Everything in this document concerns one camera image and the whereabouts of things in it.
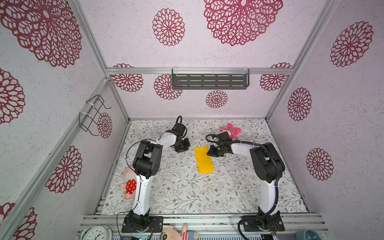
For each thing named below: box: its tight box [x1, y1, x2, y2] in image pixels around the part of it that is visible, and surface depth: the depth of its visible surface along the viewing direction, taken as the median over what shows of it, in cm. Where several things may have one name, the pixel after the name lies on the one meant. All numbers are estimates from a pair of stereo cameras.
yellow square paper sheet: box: [194, 146, 214, 174], surface depth 99 cm
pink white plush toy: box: [216, 123, 242, 139], surface depth 108 cm
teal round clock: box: [295, 229, 322, 240], surface depth 68 cm
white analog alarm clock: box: [80, 225, 114, 240], surface depth 70 cm
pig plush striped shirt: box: [160, 224, 199, 240], surface depth 67 cm
